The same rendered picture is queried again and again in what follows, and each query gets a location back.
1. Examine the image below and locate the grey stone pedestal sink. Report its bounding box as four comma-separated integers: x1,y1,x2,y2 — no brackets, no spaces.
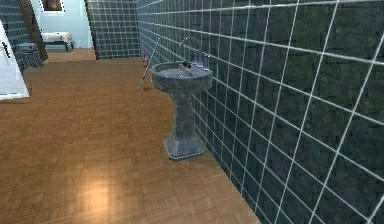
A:
150,61,214,161

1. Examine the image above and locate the dark grey ribbed bin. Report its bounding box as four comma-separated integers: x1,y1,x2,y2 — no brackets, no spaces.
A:
14,42,44,70

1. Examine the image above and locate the white framed dark picture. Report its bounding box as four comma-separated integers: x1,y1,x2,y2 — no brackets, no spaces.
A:
38,0,66,14

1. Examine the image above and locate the chrome sink faucet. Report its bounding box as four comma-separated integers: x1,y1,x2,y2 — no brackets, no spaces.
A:
178,36,211,71

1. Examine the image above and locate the brown wooden door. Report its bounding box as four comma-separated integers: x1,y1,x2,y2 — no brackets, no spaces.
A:
17,0,49,63

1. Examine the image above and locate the black door handle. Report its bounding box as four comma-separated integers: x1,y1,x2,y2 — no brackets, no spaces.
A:
1,40,11,59

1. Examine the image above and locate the white door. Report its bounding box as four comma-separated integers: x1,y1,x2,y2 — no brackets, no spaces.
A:
0,19,30,101

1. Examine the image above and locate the grey stick with red part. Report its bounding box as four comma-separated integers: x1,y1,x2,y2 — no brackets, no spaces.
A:
135,35,162,92

